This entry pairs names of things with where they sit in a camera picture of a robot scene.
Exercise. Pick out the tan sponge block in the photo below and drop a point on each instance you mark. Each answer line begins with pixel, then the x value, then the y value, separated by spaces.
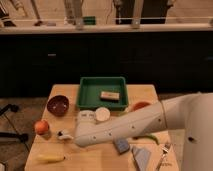
pixel 109 96

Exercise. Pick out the orange bowl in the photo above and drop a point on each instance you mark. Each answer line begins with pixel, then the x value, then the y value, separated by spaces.
pixel 140 105

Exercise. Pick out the green plastic tray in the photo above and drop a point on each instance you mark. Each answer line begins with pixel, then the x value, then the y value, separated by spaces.
pixel 90 89

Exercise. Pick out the black tripod stand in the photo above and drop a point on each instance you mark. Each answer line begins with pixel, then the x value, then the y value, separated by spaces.
pixel 21 137

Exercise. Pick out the yellow banana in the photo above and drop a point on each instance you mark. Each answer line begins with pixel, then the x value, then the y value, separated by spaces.
pixel 50 158

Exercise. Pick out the orange fruit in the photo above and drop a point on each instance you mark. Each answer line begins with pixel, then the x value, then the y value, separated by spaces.
pixel 41 127

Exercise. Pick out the purple bowl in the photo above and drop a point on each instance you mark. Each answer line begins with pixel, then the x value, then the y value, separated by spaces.
pixel 58 105

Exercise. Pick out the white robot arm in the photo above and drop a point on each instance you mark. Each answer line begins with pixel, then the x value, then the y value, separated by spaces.
pixel 193 113

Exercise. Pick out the white dish brush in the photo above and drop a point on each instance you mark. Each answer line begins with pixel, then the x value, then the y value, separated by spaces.
pixel 64 135

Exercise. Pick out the white cup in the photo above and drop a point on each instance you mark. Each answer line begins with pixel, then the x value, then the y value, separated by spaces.
pixel 102 114

